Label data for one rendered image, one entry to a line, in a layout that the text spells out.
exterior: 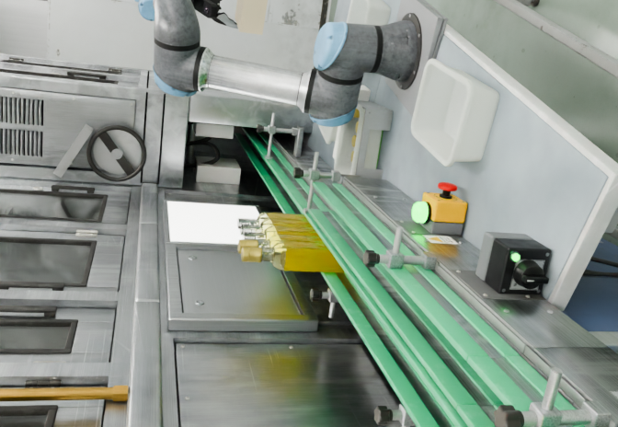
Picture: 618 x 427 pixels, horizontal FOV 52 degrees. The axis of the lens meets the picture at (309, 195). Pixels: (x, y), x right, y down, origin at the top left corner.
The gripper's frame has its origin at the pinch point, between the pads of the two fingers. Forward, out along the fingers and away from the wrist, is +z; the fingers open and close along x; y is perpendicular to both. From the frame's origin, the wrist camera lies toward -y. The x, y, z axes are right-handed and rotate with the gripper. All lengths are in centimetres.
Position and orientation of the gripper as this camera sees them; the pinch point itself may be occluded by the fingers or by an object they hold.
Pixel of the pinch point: (246, 6)
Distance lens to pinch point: 216.1
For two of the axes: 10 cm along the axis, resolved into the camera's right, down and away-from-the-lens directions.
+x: -1.9, 8.5, 5.0
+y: -1.8, -5.3, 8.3
